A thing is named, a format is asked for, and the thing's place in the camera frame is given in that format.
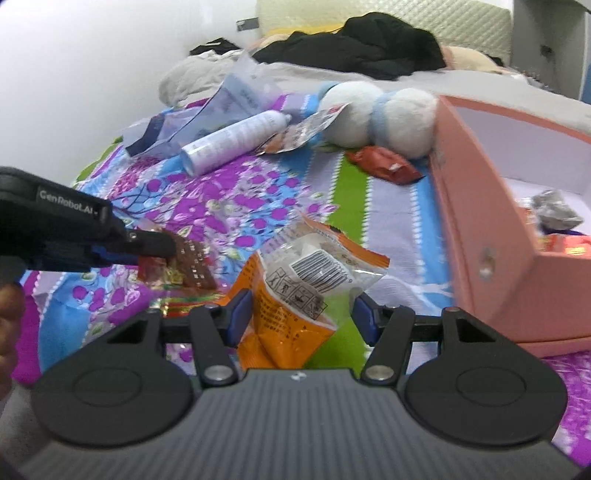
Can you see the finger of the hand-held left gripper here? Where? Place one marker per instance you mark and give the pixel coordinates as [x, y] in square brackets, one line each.
[152, 243]

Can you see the white cylindrical bottle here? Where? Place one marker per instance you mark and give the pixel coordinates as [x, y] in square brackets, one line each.
[231, 138]

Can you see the white and blue plush toy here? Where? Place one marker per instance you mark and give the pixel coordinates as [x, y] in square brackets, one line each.
[411, 120]

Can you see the grey snack packet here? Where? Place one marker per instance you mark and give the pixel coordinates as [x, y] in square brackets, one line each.
[556, 210]

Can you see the printed floral blanket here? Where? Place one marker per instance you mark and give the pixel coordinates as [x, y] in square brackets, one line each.
[392, 221]

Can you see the beige quilted headboard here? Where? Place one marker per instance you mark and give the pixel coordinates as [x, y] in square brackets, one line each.
[461, 27]

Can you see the wall socket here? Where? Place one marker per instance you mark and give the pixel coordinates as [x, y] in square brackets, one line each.
[247, 24]

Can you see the brown snack packet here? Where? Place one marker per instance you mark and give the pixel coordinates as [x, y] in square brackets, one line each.
[194, 267]

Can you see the person's left hand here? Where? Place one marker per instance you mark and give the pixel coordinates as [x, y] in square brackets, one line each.
[9, 332]

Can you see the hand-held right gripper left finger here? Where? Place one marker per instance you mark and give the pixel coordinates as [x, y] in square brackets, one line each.
[240, 318]

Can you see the black clothing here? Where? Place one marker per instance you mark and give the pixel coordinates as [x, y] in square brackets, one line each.
[369, 46]

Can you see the grey blanket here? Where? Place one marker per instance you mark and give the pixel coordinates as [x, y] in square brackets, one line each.
[194, 78]

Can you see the clear blue plastic bag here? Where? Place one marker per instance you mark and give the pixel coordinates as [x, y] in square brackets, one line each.
[231, 97]

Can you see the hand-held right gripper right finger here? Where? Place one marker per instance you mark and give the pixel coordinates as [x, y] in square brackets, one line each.
[367, 321]

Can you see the pink box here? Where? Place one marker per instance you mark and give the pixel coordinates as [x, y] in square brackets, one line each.
[489, 221]

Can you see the silver orange snack packet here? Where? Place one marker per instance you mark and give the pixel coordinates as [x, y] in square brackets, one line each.
[295, 136]

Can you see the beige pillow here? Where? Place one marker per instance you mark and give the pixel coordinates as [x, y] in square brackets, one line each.
[466, 57]

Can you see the white cabinet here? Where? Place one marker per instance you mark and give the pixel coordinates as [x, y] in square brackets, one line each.
[554, 27]

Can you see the dark cloth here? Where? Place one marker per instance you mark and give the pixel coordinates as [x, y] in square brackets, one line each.
[214, 47]

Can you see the red snack packet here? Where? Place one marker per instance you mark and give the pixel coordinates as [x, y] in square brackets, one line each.
[383, 164]
[570, 244]

